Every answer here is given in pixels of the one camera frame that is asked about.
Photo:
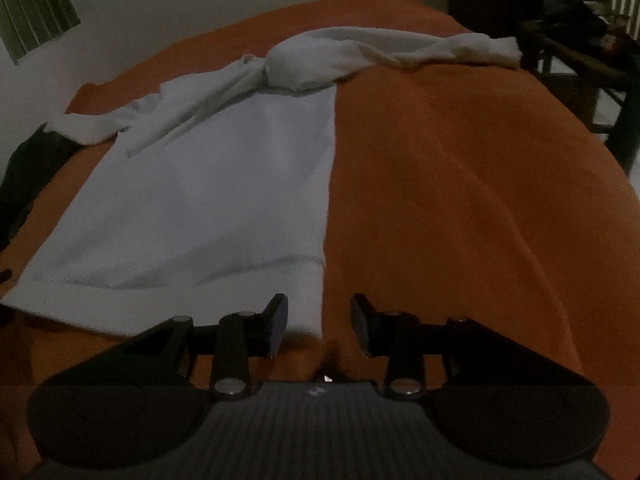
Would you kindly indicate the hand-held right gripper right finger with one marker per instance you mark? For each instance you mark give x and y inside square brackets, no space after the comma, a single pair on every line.
[361,322]

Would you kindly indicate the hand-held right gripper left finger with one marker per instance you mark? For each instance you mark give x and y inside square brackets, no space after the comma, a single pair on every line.
[277,322]

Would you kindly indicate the white long-sleeve shirt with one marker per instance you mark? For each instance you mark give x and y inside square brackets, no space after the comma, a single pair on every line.
[210,185]

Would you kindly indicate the dark green garment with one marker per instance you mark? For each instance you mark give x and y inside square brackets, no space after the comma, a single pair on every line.
[30,175]

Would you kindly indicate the orange blanket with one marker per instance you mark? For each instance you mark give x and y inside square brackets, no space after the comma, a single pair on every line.
[450,185]

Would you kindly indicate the wooden chair with items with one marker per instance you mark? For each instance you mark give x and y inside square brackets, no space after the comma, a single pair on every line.
[590,65]

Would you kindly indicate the dark bag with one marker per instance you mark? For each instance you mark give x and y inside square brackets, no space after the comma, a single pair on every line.
[570,10]

